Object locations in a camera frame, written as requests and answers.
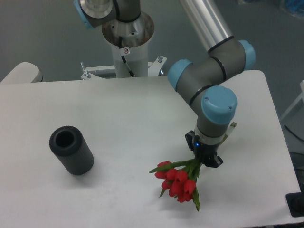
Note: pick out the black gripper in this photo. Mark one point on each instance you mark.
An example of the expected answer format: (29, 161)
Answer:
(204, 148)

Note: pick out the red tulip bouquet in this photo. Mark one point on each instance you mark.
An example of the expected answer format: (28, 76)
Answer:
(180, 177)

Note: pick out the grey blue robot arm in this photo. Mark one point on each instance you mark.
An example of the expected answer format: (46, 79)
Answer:
(200, 85)

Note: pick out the black device at table edge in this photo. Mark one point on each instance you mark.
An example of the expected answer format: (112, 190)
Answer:
(295, 203)

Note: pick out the black ribbed cylindrical vase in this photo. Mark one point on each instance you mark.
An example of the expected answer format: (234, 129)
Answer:
(69, 146)

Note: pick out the white rounded chair part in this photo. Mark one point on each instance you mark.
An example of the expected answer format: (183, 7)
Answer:
(24, 72)

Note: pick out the white frame at right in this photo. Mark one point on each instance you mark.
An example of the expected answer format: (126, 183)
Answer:
(295, 106)

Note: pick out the white metal base frame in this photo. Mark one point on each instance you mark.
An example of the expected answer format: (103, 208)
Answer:
(154, 68)

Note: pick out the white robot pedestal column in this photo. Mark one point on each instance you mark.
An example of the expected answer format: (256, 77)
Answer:
(129, 41)

